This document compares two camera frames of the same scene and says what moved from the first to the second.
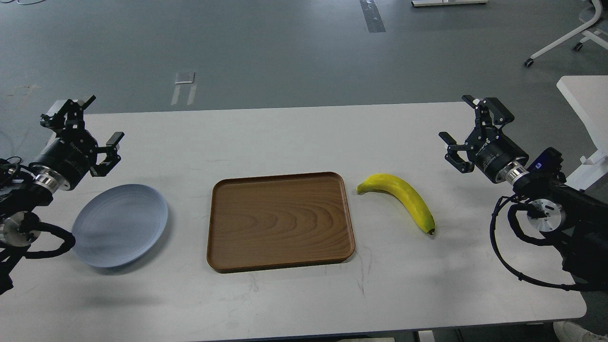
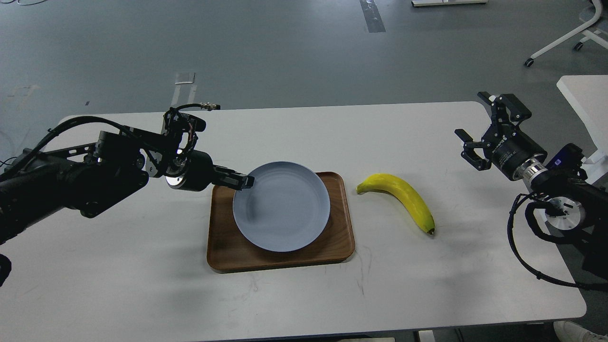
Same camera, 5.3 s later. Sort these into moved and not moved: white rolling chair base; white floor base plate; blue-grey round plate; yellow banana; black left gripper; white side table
Moved: black left gripper; blue-grey round plate
Not moved: white side table; yellow banana; white rolling chair base; white floor base plate
